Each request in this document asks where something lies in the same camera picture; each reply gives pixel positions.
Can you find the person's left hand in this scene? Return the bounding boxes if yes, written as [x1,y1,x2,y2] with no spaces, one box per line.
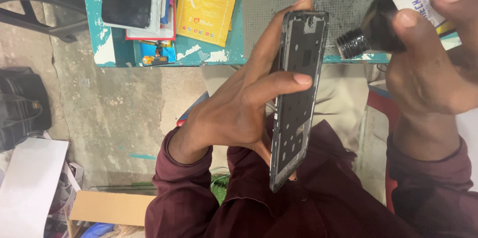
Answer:
[168,0,314,181]

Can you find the person's right hand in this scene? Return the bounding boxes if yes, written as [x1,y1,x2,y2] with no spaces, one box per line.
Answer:
[385,0,478,120]

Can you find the black glue tube white label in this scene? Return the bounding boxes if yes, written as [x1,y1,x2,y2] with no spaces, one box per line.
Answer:
[336,0,478,60]

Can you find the black phone frame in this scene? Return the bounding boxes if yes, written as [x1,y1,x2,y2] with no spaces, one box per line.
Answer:
[270,9,330,194]

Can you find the green turf patch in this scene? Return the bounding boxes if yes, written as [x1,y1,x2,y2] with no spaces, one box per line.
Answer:
[210,174,231,206]

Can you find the beige trousers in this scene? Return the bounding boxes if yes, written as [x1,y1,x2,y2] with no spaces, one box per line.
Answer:
[202,62,374,153]

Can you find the red-edged flat packet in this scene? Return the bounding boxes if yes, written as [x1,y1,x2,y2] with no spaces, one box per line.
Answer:
[125,0,177,41]

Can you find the blue flat packet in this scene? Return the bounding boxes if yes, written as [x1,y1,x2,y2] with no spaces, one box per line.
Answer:
[138,39,178,67]

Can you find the grey dotted work mat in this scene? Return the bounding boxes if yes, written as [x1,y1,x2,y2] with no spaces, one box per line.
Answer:
[242,0,385,59]

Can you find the yellow flat packet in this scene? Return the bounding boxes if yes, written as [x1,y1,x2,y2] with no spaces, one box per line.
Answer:
[175,0,243,48]

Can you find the maroon shirt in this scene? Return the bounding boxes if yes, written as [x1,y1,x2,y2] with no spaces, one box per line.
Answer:
[209,119,411,238]

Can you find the brown cardboard box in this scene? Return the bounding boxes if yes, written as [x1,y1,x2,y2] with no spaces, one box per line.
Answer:
[67,190,157,238]

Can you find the small white box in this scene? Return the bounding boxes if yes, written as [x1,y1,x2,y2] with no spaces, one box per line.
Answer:
[68,161,85,191]

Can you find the blue plastic bag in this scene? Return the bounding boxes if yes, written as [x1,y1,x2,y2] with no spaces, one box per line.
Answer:
[80,222,115,238]

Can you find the black bag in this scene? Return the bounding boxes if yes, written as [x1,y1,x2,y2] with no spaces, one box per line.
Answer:
[0,66,53,153]

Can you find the white paper sheet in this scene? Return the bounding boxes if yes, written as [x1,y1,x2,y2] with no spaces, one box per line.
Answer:
[0,137,70,238]

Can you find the black plastic chair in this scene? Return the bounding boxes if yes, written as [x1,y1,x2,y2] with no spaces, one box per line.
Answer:
[0,0,89,44]

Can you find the orange flex cable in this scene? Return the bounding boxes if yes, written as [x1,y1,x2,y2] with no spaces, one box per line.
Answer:
[142,40,173,67]

